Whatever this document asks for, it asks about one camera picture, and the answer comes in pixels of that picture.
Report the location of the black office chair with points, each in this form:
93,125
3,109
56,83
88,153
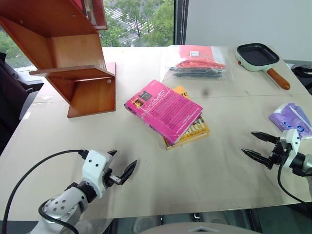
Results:
12,97

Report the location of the mint green square frying pan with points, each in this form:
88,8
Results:
257,57

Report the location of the black window frame post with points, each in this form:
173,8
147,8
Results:
181,23

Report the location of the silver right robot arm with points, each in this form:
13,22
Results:
303,165

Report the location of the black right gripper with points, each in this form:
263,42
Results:
279,153

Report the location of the pink paperback book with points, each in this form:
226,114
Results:
163,109

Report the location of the purple plastic bag pack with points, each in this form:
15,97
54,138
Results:
291,117

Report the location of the clear plastic zip bag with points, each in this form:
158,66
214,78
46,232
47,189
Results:
219,63

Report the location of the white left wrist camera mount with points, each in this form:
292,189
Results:
95,168

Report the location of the wooden shelf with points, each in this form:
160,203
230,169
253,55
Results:
80,51

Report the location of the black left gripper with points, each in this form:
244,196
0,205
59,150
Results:
110,179

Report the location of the black bundle in bag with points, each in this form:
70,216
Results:
195,73

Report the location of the red bundle in bag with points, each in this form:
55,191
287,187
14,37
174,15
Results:
200,64

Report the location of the red flat packet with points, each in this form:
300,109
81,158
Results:
195,52

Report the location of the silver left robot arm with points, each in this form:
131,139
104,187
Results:
63,207

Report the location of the black object beside table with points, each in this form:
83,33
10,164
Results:
303,72

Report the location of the yellow paperback book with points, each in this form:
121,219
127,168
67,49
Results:
195,131

